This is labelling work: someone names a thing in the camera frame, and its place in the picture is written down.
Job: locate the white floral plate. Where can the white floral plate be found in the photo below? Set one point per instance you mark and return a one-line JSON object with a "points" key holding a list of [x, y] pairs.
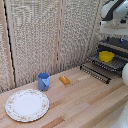
{"points": [[27, 105]]}

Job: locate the woven room divider panel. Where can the woven room divider panel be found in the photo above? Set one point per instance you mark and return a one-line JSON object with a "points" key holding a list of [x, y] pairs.
{"points": [[76, 30], [2, 66], [33, 36]]}

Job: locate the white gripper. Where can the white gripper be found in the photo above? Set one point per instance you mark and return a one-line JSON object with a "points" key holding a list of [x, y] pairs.
{"points": [[115, 28]]}

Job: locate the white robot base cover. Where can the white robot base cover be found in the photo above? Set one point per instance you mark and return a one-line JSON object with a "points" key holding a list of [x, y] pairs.
{"points": [[121, 116]]}

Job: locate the orange rectangular block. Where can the orange rectangular block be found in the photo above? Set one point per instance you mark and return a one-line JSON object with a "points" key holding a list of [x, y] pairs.
{"points": [[64, 80]]}

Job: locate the yellow dish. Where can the yellow dish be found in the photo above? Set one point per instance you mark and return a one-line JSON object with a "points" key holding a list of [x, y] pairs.
{"points": [[106, 56]]}

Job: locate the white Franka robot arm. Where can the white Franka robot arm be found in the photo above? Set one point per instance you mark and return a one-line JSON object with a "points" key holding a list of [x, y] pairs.
{"points": [[115, 9]]}

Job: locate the blue mug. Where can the blue mug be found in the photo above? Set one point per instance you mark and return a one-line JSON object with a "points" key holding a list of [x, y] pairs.
{"points": [[43, 82]]}

